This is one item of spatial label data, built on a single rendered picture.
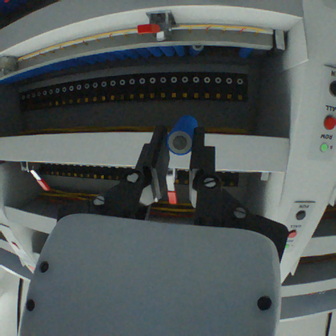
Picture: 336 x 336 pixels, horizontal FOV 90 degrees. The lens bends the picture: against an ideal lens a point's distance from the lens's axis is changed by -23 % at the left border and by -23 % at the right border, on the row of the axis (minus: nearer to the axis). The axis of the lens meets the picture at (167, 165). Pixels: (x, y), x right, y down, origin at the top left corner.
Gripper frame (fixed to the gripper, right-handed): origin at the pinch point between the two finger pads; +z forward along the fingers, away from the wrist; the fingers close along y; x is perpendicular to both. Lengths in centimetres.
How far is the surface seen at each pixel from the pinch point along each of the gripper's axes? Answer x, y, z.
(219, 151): -8.3, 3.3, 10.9
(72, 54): 3.7, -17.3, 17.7
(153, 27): 6.9, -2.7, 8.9
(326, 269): -51, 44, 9
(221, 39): 4.0, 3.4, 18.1
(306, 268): -52, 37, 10
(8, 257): -71, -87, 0
